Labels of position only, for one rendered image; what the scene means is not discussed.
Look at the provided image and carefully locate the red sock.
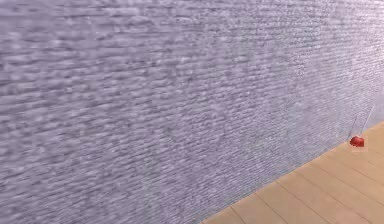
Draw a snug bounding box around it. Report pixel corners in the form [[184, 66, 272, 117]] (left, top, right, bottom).
[[349, 135, 366, 148]]

